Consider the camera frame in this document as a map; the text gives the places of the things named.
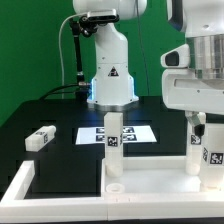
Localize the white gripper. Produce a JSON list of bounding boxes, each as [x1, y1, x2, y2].
[[162, 69, 224, 137]]

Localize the white desk top tray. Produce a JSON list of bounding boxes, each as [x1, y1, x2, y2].
[[101, 156, 224, 202]]

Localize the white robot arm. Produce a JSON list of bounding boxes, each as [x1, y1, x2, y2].
[[73, 0, 224, 136]]

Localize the white fiducial marker sheet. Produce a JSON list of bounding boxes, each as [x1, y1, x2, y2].
[[75, 125, 156, 145]]

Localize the grey camera on stand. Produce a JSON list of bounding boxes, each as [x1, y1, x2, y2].
[[81, 9, 119, 23]]

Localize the black cables on table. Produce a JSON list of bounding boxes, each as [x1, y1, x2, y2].
[[39, 83, 91, 101]]

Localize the black camera stand pole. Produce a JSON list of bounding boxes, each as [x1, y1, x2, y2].
[[69, 19, 92, 102]]

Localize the white camera cable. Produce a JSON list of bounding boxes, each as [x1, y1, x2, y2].
[[57, 12, 88, 100]]

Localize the white U-shaped obstacle frame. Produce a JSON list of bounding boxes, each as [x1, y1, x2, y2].
[[0, 161, 224, 224]]

